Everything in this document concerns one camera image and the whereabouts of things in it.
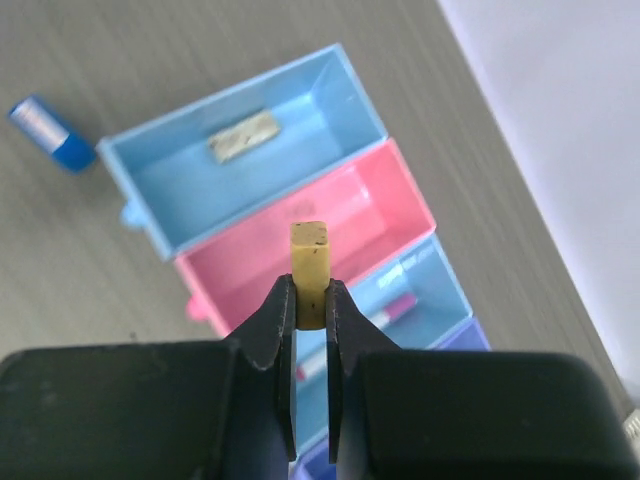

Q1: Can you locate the pink white marker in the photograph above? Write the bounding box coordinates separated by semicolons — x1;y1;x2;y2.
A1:
296;293;417;381

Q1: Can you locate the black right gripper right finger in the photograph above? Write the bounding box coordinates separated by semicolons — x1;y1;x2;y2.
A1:
326;280;635;479

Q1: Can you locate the small tan eraser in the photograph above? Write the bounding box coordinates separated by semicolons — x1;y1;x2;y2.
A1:
290;221;331;331

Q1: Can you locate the teal blue drawer box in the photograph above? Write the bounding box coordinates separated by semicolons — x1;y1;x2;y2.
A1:
296;234;473;454

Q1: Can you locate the light blue drawer box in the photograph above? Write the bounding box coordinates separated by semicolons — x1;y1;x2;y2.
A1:
97;44;387;260

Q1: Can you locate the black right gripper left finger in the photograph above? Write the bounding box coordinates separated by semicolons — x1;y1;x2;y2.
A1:
1;275;296;479

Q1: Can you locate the pink drawer box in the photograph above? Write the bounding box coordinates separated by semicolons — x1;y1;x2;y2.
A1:
175;139;436;336

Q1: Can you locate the clear beige eraser block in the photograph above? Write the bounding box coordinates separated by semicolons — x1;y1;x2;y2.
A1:
207;110;281;164

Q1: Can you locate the small blue box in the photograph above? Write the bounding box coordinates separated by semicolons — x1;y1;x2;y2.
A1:
8;95;96;174

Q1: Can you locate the purple drawer box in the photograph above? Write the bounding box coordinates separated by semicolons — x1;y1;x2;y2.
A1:
289;317;491;479

